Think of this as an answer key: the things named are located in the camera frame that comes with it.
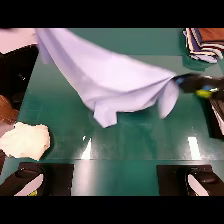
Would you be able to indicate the light blue shirt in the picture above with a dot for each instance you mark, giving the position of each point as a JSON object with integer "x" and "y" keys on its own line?
{"x": 110, "y": 80}

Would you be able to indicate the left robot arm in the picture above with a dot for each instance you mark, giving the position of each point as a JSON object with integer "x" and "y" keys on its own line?
{"x": 16, "y": 71}

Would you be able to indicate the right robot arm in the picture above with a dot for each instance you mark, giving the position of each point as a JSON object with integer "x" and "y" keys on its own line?
{"x": 196, "y": 85}

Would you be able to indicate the cream garment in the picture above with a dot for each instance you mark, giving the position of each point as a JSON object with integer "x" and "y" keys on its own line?
{"x": 25, "y": 140}

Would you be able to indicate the brown garment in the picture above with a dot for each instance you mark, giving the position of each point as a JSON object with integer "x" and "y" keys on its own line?
{"x": 213, "y": 34}
{"x": 6, "y": 111}

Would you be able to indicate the striped garment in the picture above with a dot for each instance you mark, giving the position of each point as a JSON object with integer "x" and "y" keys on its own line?
{"x": 203, "y": 51}

